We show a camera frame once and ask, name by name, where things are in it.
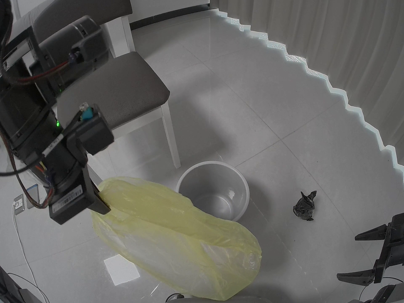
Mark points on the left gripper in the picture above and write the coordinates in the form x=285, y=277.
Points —
x=68, y=200

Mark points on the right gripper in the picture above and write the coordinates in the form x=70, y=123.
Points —
x=393, y=245

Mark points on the yellow plastic bag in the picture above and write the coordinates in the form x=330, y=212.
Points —
x=173, y=232

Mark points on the black plastic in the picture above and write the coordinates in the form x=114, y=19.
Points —
x=304, y=208

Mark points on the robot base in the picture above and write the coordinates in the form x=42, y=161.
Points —
x=205, y=299

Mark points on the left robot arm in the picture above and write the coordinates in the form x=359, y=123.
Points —
x=22, y=115

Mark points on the white trash bin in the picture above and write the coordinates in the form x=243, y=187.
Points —
x=205, y=175

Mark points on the grey and white chair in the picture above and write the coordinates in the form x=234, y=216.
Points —
x=126, y=84

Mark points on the white curtain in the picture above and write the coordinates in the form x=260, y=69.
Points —
x=315, y=17

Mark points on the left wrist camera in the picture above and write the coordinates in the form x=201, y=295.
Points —
x=94, y=134

